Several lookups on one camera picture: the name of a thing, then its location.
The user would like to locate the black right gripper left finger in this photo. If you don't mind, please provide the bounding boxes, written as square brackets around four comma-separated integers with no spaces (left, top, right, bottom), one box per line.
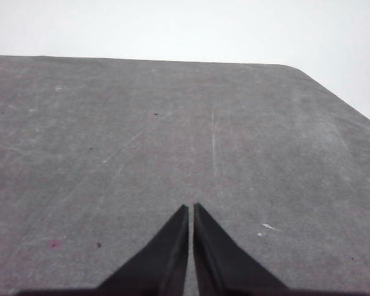
[94,204,190,296]

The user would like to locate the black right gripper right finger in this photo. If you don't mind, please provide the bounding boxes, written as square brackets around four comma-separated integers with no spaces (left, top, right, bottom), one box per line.
[193,202,293,296]

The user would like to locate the grey table cloth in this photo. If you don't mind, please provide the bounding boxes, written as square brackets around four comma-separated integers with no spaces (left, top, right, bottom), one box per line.
[0,54,370,296]

